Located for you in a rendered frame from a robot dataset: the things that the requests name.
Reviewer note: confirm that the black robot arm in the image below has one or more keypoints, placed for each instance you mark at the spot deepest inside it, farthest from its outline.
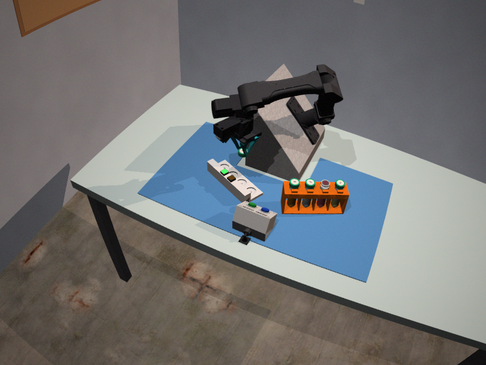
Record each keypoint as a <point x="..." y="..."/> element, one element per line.
<point x="254" y="95"/>

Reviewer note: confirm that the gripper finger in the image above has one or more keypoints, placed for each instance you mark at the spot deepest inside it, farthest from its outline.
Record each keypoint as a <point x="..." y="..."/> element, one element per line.
<point x="235" y="142"/>
<point x="244" y="146"/>

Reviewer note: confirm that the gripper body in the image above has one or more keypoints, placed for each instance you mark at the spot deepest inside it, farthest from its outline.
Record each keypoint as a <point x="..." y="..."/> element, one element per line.
<point x="254" y="132"/>

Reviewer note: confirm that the white cap tray with round nests and two lamps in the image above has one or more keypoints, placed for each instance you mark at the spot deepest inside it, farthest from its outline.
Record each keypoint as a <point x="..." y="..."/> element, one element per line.
<point x="233" y="180"/>

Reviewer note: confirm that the green screw cap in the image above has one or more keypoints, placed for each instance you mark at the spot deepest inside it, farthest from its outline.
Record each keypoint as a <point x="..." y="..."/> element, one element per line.
<point x="241" y="153"/>
<point x="310" y="183"/>
<point x="294" y="183"/>
<point x="339" y="184"/>

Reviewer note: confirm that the blue bench mat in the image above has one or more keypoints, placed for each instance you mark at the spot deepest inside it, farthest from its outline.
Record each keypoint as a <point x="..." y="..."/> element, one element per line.
<point x="343" y="243"/>

